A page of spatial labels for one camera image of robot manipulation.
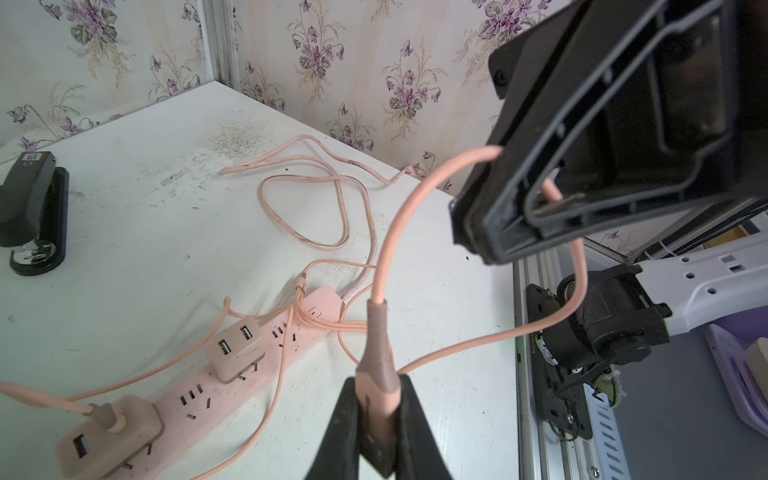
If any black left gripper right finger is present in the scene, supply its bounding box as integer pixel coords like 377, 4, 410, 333
395, 375, 452, 480

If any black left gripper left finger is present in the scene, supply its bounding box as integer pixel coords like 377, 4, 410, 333
305, 377, 360, 480

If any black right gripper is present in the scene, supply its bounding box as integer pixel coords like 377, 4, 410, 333
449, 0, 768, 266

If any pink power strip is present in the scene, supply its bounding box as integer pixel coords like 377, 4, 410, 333
109, 312, 328, 479

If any pink multi-head charging cable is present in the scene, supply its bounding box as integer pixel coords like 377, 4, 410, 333
0, 257, 379, 480

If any pink USB charger adapter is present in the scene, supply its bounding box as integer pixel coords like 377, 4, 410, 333
55, 395, 164, 479

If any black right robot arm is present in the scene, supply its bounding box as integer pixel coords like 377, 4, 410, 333
451, 1, 767, 369

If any black stapler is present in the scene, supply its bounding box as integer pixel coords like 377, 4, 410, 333
1, 151, 69, 277

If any aluminium mounting rail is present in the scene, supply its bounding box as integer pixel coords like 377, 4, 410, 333
514, 248, 630, 479

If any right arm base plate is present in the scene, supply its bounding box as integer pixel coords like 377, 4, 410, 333
526, 281, 601, 442

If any pink power strip cord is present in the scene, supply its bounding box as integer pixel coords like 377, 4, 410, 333
218, 134, 421, 283

